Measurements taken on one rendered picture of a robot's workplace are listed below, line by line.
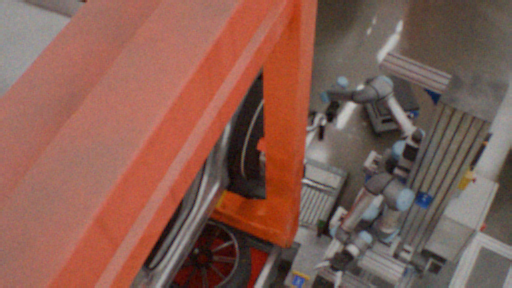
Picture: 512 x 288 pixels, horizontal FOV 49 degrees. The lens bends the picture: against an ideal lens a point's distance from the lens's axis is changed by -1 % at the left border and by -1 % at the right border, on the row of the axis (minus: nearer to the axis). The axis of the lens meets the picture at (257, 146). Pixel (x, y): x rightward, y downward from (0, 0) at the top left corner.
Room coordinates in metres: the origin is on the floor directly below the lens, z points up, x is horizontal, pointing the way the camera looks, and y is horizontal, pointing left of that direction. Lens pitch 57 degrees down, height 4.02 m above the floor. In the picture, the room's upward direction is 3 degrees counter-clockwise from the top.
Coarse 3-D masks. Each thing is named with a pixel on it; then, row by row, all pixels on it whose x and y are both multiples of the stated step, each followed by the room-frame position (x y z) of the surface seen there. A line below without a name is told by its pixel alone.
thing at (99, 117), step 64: (128, 0) 0.89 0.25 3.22; (192, 0) 0.57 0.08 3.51; (256, 0) 0.60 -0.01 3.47; (64, 64) 0.73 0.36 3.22; (128, 64) 0.46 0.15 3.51; (192, 64) 0.46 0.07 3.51; (0, 128) 0.58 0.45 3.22; (64, 128) 0.37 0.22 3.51; (128, 128) 0.36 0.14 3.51; (192, 128) 0.42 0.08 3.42; (0, 192) 0.45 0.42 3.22; (64, 192) 0.29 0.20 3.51; (128, 192) 0.30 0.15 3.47; (0, 256) 0.22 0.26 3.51; (64, 256) 0.22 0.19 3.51
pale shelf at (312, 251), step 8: (312, 232) 1.60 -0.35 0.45; (304, 240) 1.55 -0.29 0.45; (312, 240) 1.54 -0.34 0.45; (320, 240) 1.54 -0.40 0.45; (328, 240) 1.54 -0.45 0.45; (304, 248) 1.49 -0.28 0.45; (312, 248) 1.48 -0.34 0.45; (320, 248) 1.48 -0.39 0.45; (296, 256) 1.43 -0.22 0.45; (304, 256) 1.43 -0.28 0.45; (312, 256) 1.43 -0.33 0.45; (320, 256) 1.42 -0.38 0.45; (296, 264) 1.38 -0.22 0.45; (304, 264) 1.37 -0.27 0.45; (312, 264) 1.37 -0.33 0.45; (304, 272) 1.32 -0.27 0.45; (312, 272) 1.31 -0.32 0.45; (288, 280) 1.27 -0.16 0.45; (312, 280) 1.26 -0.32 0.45
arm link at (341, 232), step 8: (376, 176) 1.46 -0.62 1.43; (384, 176) 1.45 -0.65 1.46; (392, 176) 1.45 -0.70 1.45; (368, 184) 1.43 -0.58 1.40; (376, 184) 1.42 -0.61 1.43; (384, 184) 1.40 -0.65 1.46; (368, 192) 1.40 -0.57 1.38; (376, 192) 1.39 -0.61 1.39; (360, 200) 1.38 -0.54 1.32; (368, 200) 1.37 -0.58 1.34; (352, 208) 1.36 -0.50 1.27; (360, 208) 1.35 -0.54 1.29; (352, 216) 1.33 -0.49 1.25; (360, 216) 1.32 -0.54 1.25; (336, 224) 1.33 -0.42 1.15; (344, 224) 1.30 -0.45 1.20; (352, 224) 1.30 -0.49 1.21; (336, 232) 1.28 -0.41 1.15; (344, 232) 1.27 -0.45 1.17; (344, 240) 1.23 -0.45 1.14
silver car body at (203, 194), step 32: (0, 0) 2.36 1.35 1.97; (32, 0) 2.36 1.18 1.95; (64, 0) 2.30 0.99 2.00; (0, 32) 2.08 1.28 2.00; (32, 32) 2.08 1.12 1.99; (0, 64) 1.84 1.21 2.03; (0, 96) 1.62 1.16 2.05; (224, 128) 1.93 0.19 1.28; (224, 160) 1.84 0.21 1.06; (192, 192) 1.66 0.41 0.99; (192, 224) 1.48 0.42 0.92; (160, 256) 1.27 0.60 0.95
